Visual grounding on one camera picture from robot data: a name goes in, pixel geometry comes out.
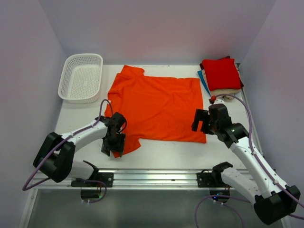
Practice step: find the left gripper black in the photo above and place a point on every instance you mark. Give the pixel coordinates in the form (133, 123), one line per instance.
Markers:
(106, 147)

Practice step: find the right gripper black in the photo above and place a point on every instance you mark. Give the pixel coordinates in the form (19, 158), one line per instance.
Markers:
(202, 115)

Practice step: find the orange t shirt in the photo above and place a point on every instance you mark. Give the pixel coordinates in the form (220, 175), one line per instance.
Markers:
(156, 108)

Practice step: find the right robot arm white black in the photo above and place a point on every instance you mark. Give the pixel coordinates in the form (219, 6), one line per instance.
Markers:
(271, 197)

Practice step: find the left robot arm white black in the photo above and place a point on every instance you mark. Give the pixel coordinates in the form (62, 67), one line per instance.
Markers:
(55, 158)

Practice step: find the folded beige t shirt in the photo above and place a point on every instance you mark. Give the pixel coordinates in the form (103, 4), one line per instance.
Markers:
(226, 94)

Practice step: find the folded blue t shirt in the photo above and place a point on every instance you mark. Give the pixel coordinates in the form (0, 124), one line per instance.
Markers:
(201, 76)

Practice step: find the folded dark red t shirt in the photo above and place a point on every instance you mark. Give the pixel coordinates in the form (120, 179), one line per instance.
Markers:
(237, 67)

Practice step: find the white plastic basket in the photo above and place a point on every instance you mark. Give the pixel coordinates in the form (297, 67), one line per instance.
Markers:
(81, 78)

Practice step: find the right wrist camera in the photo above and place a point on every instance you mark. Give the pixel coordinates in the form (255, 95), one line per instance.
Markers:
(212, 99)

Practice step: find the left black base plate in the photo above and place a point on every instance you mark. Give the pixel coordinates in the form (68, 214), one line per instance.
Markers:
(99, 179)

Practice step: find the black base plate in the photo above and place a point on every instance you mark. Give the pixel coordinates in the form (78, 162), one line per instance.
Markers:
(99, 179)
(209, 179)

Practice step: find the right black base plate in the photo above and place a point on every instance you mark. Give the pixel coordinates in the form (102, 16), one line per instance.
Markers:
(209, 179)

